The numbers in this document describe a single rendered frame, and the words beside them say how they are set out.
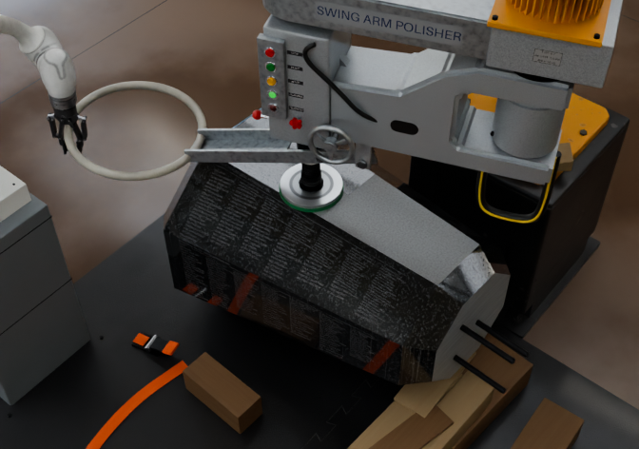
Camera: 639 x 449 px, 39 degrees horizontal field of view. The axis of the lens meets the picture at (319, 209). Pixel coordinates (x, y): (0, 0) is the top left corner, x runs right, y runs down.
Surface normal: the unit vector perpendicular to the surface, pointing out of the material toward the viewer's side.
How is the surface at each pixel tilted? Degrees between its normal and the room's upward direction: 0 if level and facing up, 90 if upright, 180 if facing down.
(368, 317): 45
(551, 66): 90
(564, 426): 0
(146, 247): 0
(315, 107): 90
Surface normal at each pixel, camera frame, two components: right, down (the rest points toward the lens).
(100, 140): 0.00, -0.69
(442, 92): -0.32, 0.69
